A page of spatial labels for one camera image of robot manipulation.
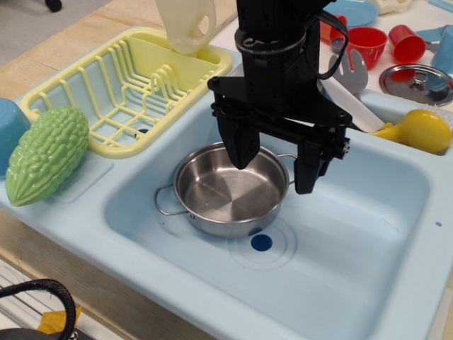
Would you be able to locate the blue plastic plate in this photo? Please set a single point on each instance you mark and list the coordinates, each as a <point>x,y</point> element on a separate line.
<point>357,13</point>

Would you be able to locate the orange tape piece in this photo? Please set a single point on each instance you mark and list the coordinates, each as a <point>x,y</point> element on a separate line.
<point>52,322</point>

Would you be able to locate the grey plastic fork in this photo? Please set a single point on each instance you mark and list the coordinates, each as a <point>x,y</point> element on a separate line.
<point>353,73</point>

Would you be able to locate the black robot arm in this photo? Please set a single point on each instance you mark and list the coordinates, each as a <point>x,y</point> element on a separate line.
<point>283,15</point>

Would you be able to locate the light blue toy sink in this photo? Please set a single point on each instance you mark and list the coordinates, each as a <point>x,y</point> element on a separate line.
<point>366,255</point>

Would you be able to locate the blue plastic bowl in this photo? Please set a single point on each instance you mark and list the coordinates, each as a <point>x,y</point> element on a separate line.
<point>14,124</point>

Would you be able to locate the cream plastic jug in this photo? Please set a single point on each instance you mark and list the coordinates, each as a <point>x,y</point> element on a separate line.
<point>190,25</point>

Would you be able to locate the red plastic bowl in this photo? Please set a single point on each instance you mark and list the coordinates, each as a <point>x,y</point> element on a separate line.
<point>369,42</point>

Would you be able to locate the red plastic cup right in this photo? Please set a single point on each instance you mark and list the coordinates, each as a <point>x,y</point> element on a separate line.
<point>406,46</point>

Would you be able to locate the blue plastic cup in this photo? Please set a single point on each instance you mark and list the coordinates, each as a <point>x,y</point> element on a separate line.
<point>442,59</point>

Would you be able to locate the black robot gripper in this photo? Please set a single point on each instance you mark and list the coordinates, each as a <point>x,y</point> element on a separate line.
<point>278,95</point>

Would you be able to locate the yellow dish brush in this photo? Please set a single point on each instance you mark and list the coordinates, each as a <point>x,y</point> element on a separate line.
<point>428,129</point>

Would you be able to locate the cream plastic object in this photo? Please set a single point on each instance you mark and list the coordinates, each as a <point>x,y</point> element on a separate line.
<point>390,6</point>

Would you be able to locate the green toy bitter melon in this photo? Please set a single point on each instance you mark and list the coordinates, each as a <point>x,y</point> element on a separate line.
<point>46,155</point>

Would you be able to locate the steel pot lid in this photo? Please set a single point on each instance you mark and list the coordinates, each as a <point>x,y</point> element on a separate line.
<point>419,83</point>

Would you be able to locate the black chair wheel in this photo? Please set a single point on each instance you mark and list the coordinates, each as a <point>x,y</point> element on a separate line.
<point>54,5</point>

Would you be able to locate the yellow plastic drying rack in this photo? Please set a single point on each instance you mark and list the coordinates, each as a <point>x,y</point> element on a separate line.
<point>131,89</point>

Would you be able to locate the stainless steel pot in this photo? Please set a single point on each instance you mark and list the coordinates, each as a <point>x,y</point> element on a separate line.
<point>226,202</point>

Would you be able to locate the blue plastic utensil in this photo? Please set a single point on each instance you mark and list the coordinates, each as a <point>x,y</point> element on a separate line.
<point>432,35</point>

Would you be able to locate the white plastic knife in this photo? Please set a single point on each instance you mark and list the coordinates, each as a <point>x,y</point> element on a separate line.
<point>362,117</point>

